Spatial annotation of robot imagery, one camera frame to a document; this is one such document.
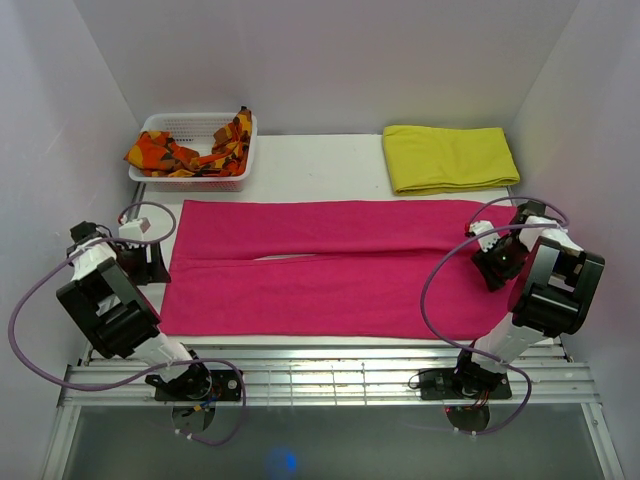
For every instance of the pink trousers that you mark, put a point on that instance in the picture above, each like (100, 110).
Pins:
(394, 269)

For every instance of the orange patterned trousers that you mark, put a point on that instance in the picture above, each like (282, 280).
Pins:
(200, 155)

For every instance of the folded yellow trousers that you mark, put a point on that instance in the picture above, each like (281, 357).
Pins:
(425, 160)

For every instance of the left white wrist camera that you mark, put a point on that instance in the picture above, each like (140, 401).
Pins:
(134, 229)

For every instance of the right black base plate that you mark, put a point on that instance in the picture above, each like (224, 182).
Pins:
(448, 384)

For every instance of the white plastic basket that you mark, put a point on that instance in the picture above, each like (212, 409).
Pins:
(200, 150)

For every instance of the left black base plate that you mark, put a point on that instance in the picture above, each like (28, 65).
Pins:
(224, 387)

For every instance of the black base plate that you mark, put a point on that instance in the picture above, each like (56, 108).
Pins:
(224, 387)
(448, 384)

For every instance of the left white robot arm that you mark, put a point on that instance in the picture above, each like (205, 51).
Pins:
(104, 300)

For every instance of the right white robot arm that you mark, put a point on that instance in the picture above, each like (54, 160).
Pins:
(555, 281)

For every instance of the aluminium frame rail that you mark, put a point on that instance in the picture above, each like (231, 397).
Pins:
(342, 413)

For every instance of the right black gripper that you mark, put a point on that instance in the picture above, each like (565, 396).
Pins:
(484, 261)

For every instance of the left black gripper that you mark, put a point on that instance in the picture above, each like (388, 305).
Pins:
(150, 272)

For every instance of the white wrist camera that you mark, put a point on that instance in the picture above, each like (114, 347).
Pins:
(134, 229)
(482, 231)

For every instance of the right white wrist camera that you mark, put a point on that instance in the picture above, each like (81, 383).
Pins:
(482, 231)

